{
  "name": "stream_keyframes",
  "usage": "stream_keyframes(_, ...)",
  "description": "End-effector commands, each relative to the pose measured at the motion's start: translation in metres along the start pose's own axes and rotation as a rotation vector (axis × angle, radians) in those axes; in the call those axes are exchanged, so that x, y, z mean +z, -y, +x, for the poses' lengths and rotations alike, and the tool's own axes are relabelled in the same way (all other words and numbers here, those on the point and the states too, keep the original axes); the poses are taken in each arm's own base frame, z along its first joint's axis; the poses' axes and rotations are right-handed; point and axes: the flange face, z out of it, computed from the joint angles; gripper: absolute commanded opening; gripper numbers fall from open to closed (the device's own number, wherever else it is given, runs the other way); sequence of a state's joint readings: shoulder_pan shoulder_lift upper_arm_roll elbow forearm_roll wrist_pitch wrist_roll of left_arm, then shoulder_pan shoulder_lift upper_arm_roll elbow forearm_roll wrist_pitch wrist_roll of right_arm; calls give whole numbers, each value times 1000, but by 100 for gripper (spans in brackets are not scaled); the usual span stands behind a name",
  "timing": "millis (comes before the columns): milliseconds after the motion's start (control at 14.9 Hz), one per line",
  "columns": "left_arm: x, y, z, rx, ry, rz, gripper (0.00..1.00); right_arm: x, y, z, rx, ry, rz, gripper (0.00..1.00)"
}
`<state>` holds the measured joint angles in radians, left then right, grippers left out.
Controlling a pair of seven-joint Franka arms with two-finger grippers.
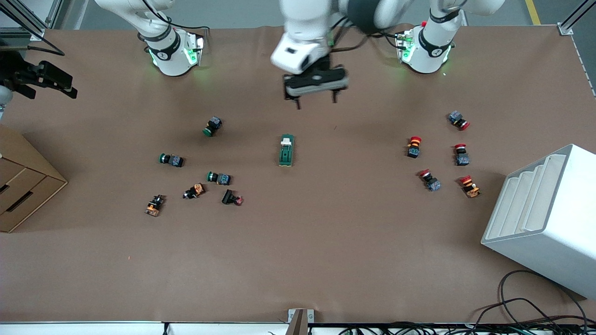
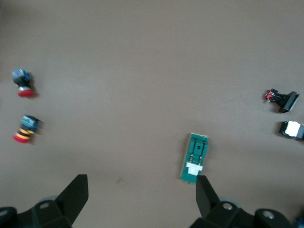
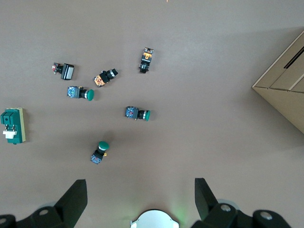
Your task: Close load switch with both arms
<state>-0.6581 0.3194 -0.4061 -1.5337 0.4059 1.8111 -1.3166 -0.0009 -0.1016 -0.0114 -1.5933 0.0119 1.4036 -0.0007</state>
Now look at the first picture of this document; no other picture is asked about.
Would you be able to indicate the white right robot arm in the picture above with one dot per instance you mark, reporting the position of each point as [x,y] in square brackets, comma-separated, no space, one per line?
[170,56]

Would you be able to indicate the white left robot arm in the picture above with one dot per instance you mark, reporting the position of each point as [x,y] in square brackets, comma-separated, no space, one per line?
[430,42]

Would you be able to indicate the green push button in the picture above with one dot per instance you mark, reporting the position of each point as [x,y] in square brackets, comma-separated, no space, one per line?
[171,159]
[212,126]
[219,177]

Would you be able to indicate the cardboard drawer box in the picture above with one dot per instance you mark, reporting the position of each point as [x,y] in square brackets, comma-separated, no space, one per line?
[23,181]

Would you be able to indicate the black button pink block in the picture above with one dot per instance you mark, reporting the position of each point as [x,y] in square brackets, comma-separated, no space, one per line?
[232,198]

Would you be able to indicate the red mushroom button grey block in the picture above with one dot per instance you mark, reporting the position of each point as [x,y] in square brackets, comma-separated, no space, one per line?
[461,154]
[459,120]
[430,180]

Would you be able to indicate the black button orange block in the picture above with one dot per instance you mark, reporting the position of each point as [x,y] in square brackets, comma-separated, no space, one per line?
[154,205]
[194,190]

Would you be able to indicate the brown paper table cover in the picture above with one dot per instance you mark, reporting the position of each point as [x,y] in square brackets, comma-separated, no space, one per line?
[326,242]

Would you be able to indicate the red button orange block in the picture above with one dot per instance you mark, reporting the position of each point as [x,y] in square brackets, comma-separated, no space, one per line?
[470,186]

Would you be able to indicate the white stepped rack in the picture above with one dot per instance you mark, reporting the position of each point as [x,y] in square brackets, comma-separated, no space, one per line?
[549,223]

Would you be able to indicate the metal bracket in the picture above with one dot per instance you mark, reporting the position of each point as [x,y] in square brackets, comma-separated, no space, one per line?
[300,321]

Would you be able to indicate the white table edge rail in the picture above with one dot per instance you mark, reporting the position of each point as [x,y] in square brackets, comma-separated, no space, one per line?
[93,328]

